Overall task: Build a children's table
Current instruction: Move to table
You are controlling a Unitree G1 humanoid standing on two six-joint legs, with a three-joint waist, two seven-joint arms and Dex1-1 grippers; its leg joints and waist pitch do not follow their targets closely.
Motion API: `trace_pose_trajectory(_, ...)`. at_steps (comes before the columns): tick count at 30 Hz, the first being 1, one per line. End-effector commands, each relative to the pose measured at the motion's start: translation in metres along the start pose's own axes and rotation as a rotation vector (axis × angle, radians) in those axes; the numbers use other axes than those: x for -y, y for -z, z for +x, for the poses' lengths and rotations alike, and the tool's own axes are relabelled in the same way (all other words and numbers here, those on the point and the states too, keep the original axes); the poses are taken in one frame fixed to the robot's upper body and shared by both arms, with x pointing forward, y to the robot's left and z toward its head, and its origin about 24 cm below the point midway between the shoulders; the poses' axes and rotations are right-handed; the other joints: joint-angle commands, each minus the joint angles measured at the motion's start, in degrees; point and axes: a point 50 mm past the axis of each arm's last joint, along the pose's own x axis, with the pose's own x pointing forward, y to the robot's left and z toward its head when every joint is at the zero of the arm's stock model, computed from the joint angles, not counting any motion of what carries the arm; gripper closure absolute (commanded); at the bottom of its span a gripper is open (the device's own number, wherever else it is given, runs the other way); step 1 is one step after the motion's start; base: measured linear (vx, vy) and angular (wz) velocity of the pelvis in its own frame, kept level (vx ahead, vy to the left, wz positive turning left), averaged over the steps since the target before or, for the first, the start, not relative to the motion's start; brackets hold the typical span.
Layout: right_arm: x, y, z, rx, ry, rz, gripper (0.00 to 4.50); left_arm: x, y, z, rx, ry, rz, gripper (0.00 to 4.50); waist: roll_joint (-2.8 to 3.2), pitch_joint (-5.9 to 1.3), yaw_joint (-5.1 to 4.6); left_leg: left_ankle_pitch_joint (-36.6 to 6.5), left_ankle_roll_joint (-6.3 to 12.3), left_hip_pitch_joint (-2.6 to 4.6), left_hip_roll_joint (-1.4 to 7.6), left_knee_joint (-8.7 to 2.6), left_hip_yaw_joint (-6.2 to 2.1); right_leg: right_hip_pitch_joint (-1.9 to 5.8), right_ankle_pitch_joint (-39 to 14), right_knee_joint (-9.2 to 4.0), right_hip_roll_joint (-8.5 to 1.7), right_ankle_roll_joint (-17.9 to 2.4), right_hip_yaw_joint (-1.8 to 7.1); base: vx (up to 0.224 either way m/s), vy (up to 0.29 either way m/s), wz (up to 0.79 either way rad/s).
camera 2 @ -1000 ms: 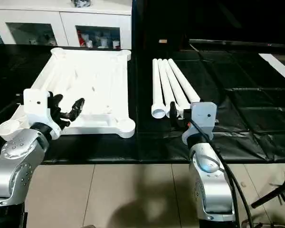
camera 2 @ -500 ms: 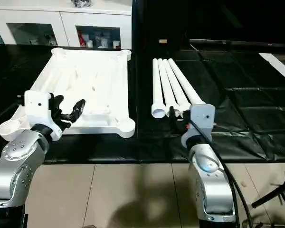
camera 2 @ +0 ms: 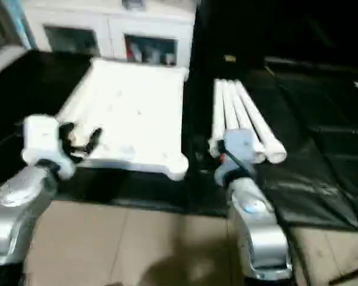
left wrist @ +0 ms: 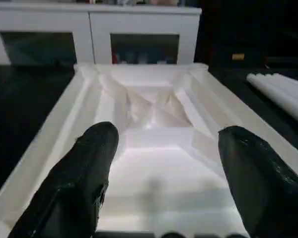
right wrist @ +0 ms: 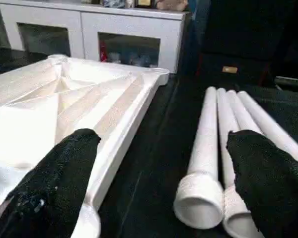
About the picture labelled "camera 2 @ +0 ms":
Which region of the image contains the white plastic table leg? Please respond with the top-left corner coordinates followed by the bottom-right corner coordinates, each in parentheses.
top-left (234, 79), bottom-right (287, 164)
top-left (227, 79), bottom-right (266, 164)
top-left (208, 79), bottom-right (227, 158)
top-left (221, 79), bottom-right (240, 139)

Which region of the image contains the white plastic children's table top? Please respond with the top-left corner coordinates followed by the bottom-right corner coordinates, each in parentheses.
top-left (55, 57), bottom-right (190, 181)

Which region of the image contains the black work mat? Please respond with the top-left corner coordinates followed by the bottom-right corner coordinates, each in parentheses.
top-left (0, 51), bottom-right (358, 233)

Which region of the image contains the white glass-door cabinet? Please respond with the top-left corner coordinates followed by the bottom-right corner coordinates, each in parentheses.
top-left (24, 0), bottom-right (197, 67)

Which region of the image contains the grey curtain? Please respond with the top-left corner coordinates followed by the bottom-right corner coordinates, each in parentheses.
top-left (0, 0), bottom-right (33, 57)

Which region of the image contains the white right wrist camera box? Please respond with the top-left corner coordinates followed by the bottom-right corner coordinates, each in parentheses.
top-left (215, 128), bottom-right (255, 185)

